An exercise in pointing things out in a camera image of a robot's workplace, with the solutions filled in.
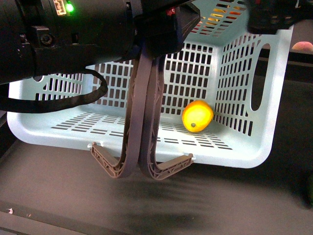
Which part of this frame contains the grey-brown basket handle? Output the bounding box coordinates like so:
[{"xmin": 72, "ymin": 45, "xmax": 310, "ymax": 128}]
[{"xmin": 91, "ymin": 51, "xmax": 193, "ymax": 180}]

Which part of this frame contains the black sleeved cable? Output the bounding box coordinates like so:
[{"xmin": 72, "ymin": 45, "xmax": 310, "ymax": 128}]
[{"xmin": 0, "ymin": 68, "xmax": 109, "ymax": 114}]

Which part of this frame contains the light blue plastic basket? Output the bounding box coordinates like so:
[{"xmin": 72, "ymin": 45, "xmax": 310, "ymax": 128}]
[{"xmin": 7, "ymin": 0, "xmax": 292, "ymax": 168}]

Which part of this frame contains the pale peach near edge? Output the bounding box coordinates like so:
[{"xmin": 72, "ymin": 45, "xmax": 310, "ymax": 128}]
[{"xmin": 292, "ymin": 41, "xmax": 313, "ymax": 52}]

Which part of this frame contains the yellow mango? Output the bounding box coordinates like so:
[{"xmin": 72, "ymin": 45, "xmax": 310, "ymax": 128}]
[{"xmin": 181, "ymin": 100, "xmax": 214, "ymax": 133}]

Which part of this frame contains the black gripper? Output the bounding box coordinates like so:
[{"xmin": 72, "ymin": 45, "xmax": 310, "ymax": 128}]
[{"xmin": 133, "ymin": 0, "xmax": 201, "ymax": 58}]

